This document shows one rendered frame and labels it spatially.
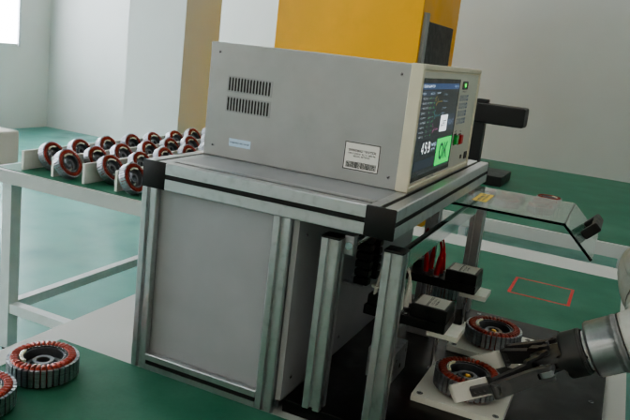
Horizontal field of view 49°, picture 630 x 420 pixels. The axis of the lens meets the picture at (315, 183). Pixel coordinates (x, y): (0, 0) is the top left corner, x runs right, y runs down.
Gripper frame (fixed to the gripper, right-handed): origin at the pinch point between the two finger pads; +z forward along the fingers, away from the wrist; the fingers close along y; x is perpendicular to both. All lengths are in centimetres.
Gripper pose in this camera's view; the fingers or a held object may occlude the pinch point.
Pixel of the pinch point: (468, 377)
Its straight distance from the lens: 125.1
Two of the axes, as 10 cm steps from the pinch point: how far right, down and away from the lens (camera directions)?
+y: 3.9, -1.3, 9.1
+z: -8.5, 3.3, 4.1
